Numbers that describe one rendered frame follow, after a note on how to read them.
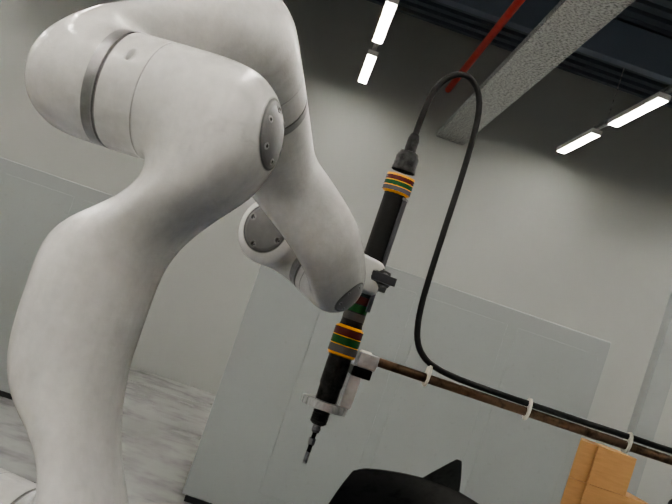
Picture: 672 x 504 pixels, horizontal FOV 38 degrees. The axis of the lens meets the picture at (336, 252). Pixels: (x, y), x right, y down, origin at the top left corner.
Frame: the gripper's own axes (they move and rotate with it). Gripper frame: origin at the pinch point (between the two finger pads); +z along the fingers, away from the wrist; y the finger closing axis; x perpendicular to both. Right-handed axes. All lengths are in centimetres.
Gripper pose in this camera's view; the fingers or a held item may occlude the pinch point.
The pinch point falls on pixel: (368, 276)
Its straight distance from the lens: 144.3
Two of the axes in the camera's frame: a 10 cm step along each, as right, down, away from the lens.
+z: 4.2, 2.1, 8.8
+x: 3.2, -9.4, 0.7
